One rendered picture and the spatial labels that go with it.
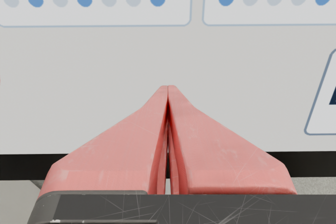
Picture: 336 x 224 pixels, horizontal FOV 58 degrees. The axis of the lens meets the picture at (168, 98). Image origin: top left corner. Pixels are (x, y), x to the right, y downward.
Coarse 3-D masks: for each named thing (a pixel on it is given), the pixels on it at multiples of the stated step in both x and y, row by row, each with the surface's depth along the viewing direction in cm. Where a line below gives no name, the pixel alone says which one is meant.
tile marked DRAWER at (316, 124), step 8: (328, 56) 12; (328, 64) 12; (328, 72) 12; (320, 80) 13; (328, 80) 13; (320, 88) 13; (328, 88) 13; (320, 96) 13; (328, 96) 13; (312, 104) 13; (320, 104) 13; (328, 104) 13; (312, 112) 14; (320, 112) 14; (328, 112) 14; (312, 120) 14; (320, 120) 14; (328, 120) 14; (304, 128) 14; (312, 128) 14; (320, 128) 14; (328, 128) 14
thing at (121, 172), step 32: (160, 96) 11; (128, 128) 8; (160, 128) 8; (64, 160) 6; (96, 160) 6; (128, 160) 6; (160, 160) 11; (64, 192) 5; (96, 192) 5; (128, 192) 5; (160, 192) 11
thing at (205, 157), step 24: (168, 96) 11; (168, 120) 12; (192, 120) 8; (168, 144) 12; (192, 144) 7; (216, 144) 7; (240, 144) 7; (192, 168) 5; (216, 168) 5; (240, 168) 5; (264, 168) 5; (192, 192) 5; (216, 192) 5; (240, 192) 5; (264, 192) 5; (288, 192) 5
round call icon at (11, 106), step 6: (0, 66) 12; (0, 72) 12; (0, 78) 12; (0, 84) 13; (6, 84) 13; (0, 90) 13; (6, 90) 13; (0, 96) 13; (6, 96) 13; (0, 102) 13; (6, 102) 13; (12, 102) 13; (0, 108) 13; (6, 108) 13; (12, 108) 13
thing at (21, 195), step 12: (0, 180) 85; (12, 180) 91; (24, 180) 99; (0, 192) 78; (12, 192) 83; (24, 192) 90; (36, 192) 97; (0, 204) 72; (12, 204) 77; (24, 204) 82; (0, 216) 67; (12, 216) 71; (24, 216) 75
